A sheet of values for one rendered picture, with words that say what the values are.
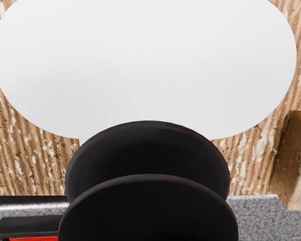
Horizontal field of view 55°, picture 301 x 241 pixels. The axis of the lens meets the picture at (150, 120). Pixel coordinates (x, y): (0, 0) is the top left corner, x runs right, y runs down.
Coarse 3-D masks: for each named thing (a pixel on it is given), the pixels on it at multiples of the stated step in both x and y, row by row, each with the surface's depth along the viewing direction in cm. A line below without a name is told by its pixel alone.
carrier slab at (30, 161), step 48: (0, 0) 14; (288, 0) 14; (0, 96) 16; (288, 96) 16; (0, 144) 18; (48, 144) 18; (240, 144) 18; (0, 192) 20; (48, 192) 20; (240, 192) 20
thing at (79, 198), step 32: (96, 160) 7; (128, 160) 6; (160, 160) 6; (192, 160) 7; (96, 192) 5; (128, 192) 5; (160, 192) 5; (192, 192) 5; (64, 224) 6; (96, 224) 5; (128, 224) 5; (160, 224) 5; (192, 224) 5; (224, 224) 6
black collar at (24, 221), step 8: (40, 216) 24; (48, 216) 24; (56, 216) 24; (0, 224) 23; (8, 224) 23; (16, 224) 23; (24, 224) 23; (32, 224) 23; (40, 224) 23; (48, 224) 23; (56, 224) 23; (0, 232) 23; (8, 232) 23; (16, 232) 23; (24, 232) 23; (32, 232) 23; (40, 232) 23; (48, 232) 23; (56, 232) 23; (0, 240) 23; (8, 240) 24
